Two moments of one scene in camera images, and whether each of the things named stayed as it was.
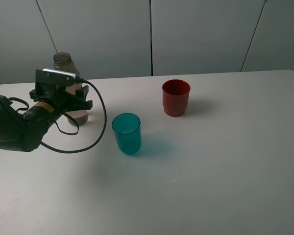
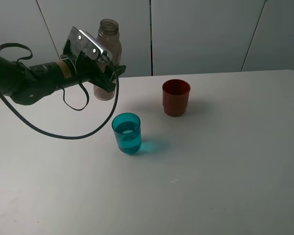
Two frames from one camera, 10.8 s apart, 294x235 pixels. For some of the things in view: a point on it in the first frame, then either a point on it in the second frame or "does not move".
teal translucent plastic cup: x=127 y=129 does not move
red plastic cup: x=176 y=93 does not move
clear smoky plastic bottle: x=62 y=61 -> x=109 y=38
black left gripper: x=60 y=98 -> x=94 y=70
